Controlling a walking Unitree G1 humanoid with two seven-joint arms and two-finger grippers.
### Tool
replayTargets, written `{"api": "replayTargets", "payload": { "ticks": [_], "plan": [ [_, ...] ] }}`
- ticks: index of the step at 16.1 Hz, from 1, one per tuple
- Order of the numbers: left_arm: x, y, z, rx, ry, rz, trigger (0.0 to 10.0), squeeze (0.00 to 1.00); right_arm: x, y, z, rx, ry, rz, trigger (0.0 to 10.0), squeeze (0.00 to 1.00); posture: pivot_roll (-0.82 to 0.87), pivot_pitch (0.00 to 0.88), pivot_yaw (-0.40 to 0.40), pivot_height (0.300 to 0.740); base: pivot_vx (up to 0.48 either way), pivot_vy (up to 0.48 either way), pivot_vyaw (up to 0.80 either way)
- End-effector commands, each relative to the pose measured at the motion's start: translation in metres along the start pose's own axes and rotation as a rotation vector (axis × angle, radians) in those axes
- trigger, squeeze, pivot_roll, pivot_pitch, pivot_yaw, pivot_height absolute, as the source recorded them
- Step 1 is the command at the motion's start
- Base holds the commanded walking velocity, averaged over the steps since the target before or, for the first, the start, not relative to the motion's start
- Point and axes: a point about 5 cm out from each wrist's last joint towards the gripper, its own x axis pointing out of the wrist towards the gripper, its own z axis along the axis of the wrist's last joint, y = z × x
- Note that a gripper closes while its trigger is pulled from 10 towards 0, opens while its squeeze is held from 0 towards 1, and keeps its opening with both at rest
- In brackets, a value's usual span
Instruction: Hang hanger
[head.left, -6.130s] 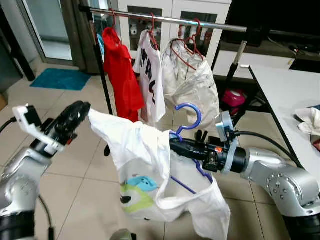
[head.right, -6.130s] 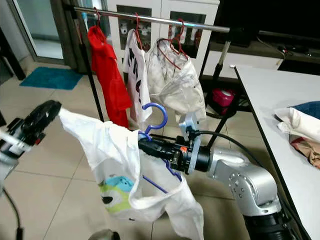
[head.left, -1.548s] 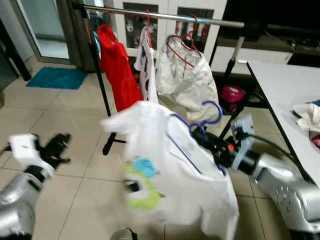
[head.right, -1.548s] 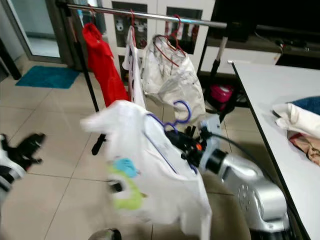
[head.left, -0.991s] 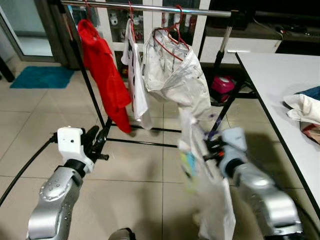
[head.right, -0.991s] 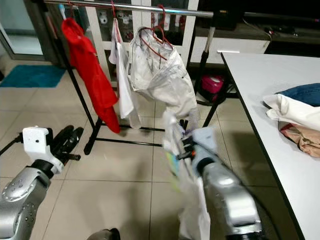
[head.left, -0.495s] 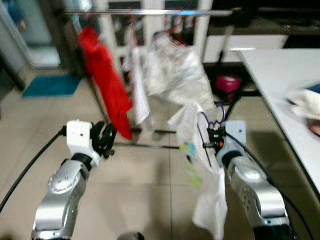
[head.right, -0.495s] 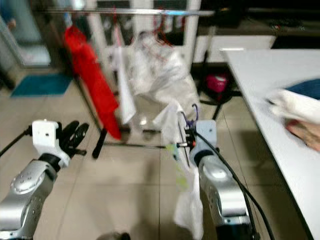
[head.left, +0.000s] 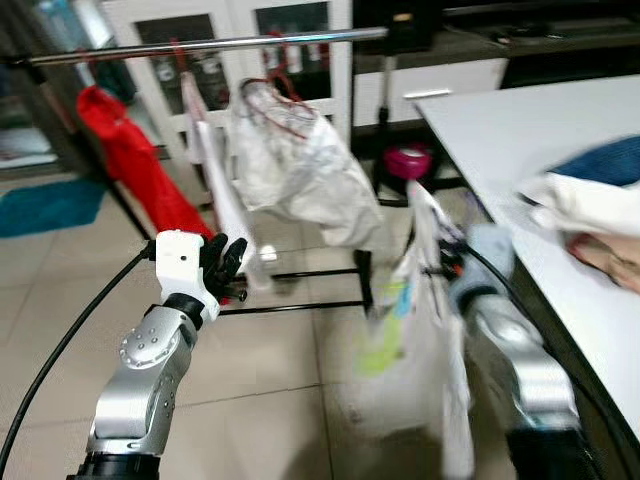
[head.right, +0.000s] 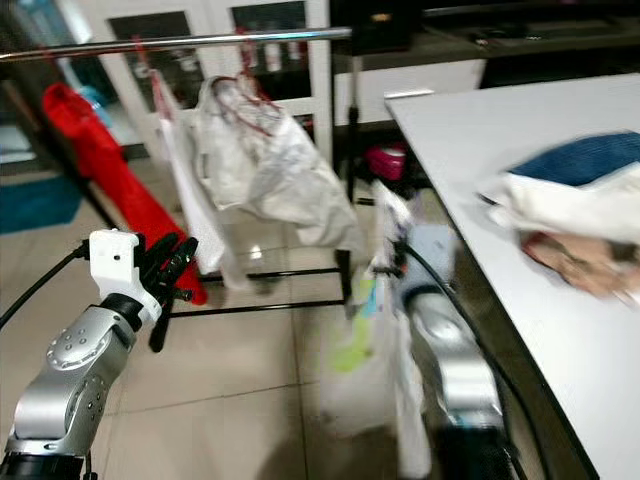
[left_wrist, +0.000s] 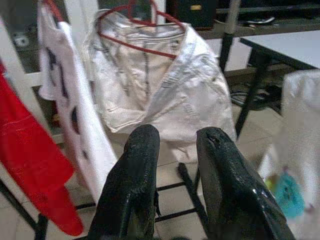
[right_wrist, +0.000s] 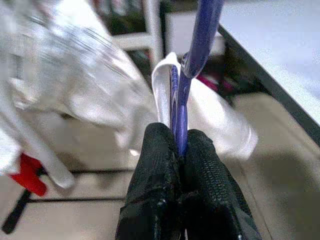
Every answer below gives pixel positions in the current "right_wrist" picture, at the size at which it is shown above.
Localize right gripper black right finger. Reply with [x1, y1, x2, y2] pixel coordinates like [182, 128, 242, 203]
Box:
[177, 128, 263, 240]

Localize white table black frame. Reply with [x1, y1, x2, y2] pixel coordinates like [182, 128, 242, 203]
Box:
[217, 0, 320, 147]

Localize thin white garment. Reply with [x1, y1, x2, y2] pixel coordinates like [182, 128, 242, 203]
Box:
[128, 51, 260, 162]

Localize pink plastic object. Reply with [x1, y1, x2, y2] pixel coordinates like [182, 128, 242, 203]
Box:
[196, 74, 237, 95]

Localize black clothes rack silver rail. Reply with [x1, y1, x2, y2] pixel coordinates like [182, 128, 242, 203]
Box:
[1, 168, 137, 235]

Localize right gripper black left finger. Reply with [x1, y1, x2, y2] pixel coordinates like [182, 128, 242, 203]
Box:
[115, 122, 186, 240]

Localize white sleeveless shirt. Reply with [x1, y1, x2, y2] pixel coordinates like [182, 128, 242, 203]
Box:
[0, 82, 76, 190]

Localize white pants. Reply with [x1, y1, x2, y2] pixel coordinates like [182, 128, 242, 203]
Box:
[0, 0, 157, 136]

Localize plain red garment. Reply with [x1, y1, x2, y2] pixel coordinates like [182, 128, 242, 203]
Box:
[9, 152, 49, 198]

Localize purple plastic hanger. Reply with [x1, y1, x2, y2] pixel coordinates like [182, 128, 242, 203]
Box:
[169, 0, 225, 157]

